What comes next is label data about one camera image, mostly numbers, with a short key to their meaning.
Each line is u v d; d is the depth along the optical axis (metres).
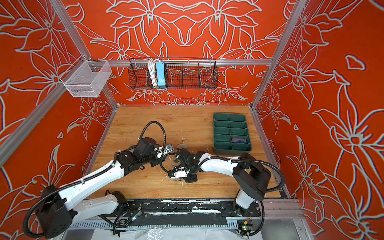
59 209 0.38
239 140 0.93
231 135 0.95
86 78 0.91
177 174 0.72
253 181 0.45
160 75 0.89
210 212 0.73
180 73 0.97
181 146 0.97
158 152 0.67
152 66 0.88
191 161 0.66
